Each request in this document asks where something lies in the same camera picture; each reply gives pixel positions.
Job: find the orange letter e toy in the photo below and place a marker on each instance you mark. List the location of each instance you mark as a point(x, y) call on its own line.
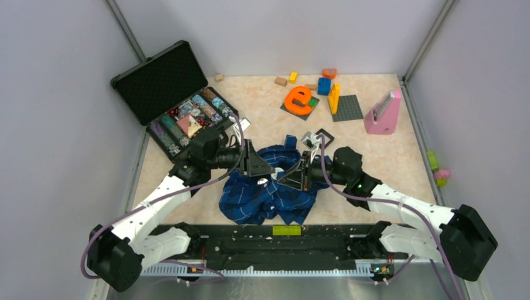
point(296, 101)

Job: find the lime green brick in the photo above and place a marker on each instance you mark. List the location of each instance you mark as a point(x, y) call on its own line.
point(278, 230)

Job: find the white badge backing disc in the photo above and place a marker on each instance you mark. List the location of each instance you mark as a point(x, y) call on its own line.
point(278, 173)

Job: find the green pink toy outside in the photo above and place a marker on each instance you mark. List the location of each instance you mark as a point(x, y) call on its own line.
point(440, 175)

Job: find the blue lego brick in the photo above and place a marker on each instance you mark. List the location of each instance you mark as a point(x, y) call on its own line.
point(324, 86)

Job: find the orange cup toy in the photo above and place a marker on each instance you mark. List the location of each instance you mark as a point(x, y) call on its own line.
point(329, 73)

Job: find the pink wedge stand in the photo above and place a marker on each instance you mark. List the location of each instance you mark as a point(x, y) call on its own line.
point(382, 118)

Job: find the wooden block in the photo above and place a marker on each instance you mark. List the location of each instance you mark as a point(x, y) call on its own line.
point(280, 81)

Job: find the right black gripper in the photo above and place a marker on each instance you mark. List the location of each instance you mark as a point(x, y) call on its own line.
point(299, 177)

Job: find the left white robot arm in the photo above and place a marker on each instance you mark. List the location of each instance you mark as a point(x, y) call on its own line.
point(118, 252)

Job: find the yellow toy piece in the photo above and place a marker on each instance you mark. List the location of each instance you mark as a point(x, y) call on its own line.
point(333, 98)

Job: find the small yellow block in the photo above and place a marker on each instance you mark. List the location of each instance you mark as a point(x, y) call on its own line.
point(292, 77)

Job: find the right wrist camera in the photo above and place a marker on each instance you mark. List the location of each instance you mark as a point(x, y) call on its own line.
point(312, 142)

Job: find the small wooden cube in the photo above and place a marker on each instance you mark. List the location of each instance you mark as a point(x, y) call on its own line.
point(219, 77)

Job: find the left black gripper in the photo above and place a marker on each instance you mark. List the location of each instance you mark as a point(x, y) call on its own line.
point(253, 165)

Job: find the black poker chip case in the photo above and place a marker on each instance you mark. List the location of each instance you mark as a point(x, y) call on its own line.
point(168, 88)

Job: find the blue plaid shirt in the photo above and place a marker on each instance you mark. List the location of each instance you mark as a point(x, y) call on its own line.
point(245, 200)

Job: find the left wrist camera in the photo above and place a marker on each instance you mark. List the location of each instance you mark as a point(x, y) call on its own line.
point(244, 122)

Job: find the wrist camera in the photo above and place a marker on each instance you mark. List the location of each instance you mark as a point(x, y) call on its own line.
point(244, 122)
point(312, 142)

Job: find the black square frame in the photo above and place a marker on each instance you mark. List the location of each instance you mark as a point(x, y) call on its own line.
point(329, 138)

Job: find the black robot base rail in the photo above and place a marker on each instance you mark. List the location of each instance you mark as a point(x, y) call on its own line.
point(342, 250)

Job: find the grey lego baseplate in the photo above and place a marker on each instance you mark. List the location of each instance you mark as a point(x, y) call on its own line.
point(348, 109)

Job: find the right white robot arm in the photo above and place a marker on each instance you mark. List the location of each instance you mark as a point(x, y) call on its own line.
point(459, 237)

